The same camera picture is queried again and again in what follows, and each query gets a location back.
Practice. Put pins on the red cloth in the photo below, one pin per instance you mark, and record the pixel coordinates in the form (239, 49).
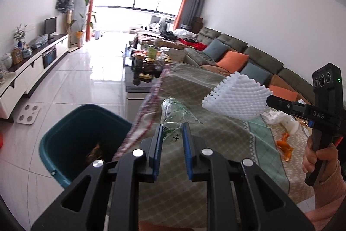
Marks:
(194, 44)

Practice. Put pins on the clear plastic bag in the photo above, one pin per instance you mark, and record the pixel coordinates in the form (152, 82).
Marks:
(39, 41)

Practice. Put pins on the green carton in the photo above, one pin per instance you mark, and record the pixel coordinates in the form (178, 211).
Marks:
(152, 53)

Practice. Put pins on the person's right hand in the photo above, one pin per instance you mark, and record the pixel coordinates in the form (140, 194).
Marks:
(331, 160)

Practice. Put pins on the cloth covered standing fan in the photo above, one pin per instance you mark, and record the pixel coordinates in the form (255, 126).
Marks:
(65, 2)

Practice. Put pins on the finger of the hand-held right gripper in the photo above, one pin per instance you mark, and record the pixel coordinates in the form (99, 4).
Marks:
(281, 104)

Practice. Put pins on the person's right forearm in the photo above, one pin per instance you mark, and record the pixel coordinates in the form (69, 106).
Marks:
(332, 193)

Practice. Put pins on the white black tv cabinet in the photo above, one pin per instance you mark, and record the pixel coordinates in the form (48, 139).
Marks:
(29, 68)

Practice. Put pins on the grey blue cushion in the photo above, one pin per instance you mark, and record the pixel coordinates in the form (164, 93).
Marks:
(255, 72)
(215, 48)

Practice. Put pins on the grey curtain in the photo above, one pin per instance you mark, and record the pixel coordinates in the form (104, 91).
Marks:
(196, 3)

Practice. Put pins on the blue white ceramic pot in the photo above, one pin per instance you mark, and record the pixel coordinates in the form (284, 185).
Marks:
(27, 52)

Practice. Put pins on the pile of white clothes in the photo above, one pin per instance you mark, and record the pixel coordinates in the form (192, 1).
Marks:
(186, 33)

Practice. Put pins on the white bathroom scale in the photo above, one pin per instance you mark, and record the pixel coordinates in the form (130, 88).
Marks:
(28, 114)

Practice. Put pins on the white mesh office chair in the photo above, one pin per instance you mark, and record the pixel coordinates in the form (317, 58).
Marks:
(156, 22)

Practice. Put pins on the clear green printed plastic wrapper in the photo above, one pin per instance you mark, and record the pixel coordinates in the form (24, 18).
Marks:
(173, 112)

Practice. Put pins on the white foam fruit net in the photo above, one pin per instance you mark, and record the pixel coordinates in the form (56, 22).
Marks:
(238, 93)

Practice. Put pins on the black bag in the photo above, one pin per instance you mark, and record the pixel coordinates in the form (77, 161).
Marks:
(167, 34)

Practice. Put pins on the white lidded jar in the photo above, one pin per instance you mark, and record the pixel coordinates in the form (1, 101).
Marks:
(6, 62)

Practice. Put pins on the orange cushion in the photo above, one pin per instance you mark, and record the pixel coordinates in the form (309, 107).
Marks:
(232, 60)
(282, 93)

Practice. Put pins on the white tissue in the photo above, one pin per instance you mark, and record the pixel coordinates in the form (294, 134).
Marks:
(278, 117)

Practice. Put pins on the gold foil wrapper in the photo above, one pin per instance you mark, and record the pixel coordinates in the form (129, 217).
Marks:
(94, 154)

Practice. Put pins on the green sectional sofa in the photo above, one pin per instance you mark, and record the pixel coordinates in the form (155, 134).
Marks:
(259, 53)

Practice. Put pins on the small white pedal bin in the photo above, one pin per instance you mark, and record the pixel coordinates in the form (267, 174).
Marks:
(96, 34)

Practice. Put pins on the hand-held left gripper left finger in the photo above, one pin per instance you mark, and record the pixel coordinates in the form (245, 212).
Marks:
(158, 149)

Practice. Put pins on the blue vase with branches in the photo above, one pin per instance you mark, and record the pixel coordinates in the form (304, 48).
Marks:
(19, 36)

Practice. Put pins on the black monitor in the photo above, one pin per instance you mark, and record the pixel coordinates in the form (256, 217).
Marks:
(50, 26)

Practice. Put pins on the brown cardboard boxes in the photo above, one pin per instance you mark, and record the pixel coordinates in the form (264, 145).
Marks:
(197, 25)

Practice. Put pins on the glass coffee table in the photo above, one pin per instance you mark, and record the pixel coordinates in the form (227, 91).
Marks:
(135, 90)

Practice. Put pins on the teal plastic waste bin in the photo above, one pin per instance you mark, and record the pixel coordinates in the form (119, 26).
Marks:
(54, 139)

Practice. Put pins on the orange peel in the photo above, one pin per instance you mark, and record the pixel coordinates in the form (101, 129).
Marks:
(283, 144)

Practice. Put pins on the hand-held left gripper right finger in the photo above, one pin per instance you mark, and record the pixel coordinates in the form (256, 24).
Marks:
(186, 149)

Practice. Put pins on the wooden photo frame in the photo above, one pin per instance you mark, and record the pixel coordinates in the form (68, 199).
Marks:
(17, 55)

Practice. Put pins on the tall leafy plant in vase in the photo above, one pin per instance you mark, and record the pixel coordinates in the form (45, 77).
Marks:
(81, 28)

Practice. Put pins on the pink trimmed under cloth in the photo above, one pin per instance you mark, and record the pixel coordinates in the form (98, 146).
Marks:
(143, 117)

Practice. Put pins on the green grey patterned tablecloth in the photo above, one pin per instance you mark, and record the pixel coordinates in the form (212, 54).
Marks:
(229, 133)

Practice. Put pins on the orange curtain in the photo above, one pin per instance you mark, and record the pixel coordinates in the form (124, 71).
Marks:
(93, 3)
(183, 3)

